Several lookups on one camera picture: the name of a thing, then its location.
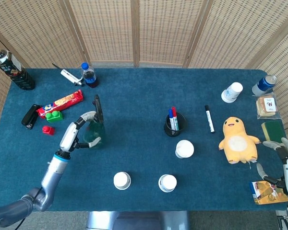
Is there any red capped whiteboard marker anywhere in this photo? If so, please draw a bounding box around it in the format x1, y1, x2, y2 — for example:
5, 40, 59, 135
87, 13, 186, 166
171, 106, 180, 131

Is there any green and yellow sponge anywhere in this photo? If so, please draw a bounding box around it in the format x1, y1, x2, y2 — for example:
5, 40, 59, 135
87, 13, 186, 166
261, 120, 288, 144

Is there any yellow plush toy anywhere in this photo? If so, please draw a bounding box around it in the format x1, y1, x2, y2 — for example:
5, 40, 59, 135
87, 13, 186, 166
218, 116, 262, 164

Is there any inverted green leaf paper cup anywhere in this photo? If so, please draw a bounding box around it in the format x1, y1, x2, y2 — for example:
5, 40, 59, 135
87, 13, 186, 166
113, 172, 132, 191

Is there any white paper cup tipped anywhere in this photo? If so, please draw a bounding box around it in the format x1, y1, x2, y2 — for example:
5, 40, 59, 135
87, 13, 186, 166
221, 82, 244, 104

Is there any black stapler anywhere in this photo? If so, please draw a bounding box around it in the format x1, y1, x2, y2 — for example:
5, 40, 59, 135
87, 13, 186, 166
21, 103, 41, 130

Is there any red biscuit package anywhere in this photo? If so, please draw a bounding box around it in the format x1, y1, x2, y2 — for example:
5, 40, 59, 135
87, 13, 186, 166
36, 89, 84, 118

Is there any cola bottle with blue cap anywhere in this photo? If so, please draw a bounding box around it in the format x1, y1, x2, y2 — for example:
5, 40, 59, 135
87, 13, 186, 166
80, 62, 99, 89

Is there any black capped whiteboard marker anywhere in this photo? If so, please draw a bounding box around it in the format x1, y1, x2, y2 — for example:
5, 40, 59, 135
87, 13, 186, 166
204, 104, 216, 134

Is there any green building block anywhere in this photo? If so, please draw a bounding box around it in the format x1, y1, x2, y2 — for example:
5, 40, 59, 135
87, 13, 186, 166
45, 110, 63, 124

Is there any black mesh pen holder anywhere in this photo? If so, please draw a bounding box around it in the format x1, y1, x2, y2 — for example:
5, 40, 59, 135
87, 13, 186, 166
163, 112, 187, 138

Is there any blue table cloth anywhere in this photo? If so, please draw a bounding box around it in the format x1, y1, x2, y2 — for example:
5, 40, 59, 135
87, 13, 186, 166
0, 68, 288, 213

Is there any clear wrapped biscuit pack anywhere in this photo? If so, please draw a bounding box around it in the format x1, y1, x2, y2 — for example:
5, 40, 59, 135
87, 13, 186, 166
255, 93, 280, 120

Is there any green plastic spray bottle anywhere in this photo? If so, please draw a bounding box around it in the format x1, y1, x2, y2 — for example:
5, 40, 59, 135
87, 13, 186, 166
83, 94, 106, 150

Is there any woven folding screen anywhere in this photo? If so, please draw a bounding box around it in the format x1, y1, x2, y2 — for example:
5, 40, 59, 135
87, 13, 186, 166
0, 0, 288, 130

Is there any dark tea bottle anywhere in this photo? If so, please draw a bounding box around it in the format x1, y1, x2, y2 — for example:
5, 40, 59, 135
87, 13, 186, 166
0, 43, 36, 91

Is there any inverted blue flower paper cup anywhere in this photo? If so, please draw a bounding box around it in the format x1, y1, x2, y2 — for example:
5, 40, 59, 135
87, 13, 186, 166
158, 174, 178, 193

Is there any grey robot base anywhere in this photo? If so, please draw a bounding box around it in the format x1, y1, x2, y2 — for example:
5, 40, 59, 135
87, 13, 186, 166
86, 210, 190, 230

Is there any blue capped whiteboard marker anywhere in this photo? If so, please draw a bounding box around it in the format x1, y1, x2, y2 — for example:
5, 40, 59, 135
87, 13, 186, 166
168, 108, 177, 131

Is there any blue and silver drink can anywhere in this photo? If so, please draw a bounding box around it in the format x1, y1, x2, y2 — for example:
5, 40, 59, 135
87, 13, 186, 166
252, 74, 278, 96

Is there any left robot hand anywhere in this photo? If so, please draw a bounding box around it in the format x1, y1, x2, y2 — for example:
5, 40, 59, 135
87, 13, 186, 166
59, 111, 102, 154

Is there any yellow printed carton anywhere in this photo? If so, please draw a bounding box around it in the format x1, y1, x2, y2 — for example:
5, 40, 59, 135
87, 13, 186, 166
249, 181, 288, 205

